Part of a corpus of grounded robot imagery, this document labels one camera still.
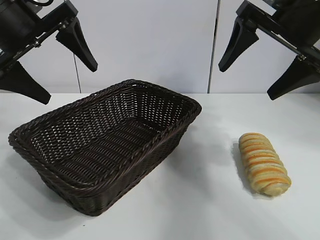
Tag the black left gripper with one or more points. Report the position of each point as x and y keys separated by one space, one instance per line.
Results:
x=17 y=27

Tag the long striped bread loaf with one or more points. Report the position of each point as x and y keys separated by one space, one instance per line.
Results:
x=262 y=165

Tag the dark brown wicker basket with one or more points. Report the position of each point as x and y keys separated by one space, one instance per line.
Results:
x=100 y=145

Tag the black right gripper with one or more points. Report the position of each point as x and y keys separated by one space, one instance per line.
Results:
x=290 y=17

